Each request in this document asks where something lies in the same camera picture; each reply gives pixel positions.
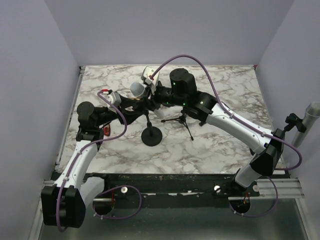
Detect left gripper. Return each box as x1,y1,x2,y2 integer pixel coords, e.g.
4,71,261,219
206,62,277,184
95,94,145,127

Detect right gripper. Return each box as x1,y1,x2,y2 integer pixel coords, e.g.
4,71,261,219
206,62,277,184
135,79,186,112

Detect white microphone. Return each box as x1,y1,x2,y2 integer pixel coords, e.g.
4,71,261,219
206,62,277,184
130,81,165,120

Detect black round-base mic stand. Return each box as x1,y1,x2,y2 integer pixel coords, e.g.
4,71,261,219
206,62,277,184
137,98,163,147

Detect black shock-mount tripod stand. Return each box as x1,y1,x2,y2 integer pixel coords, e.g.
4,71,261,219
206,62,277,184
161,110,194,141

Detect silver microphone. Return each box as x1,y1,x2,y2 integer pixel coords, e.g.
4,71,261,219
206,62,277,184
291,102,320,148

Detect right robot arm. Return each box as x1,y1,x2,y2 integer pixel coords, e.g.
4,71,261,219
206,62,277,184
141,66,285,196

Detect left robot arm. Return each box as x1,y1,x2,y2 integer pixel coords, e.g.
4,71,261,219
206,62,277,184
41,89,143,233

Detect red utility knife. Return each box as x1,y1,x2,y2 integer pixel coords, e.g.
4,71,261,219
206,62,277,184
103,124,111,137

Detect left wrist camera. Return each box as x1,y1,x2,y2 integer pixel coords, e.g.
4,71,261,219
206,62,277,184
107,91,122,107

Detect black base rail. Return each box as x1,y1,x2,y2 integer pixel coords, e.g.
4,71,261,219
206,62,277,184
84,173,260,209

